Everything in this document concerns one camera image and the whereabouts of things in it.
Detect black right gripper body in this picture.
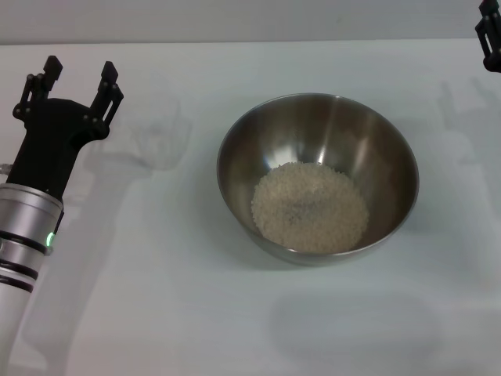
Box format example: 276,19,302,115
484,23,501,74

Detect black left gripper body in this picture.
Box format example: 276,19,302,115
6,97,110,201

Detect stainless steel bowl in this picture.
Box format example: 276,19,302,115
217,92,420,267

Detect clear plastic measuring cup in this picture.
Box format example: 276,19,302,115
132,104,193,172

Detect white rice grains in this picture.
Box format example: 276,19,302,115
250,162,371,254

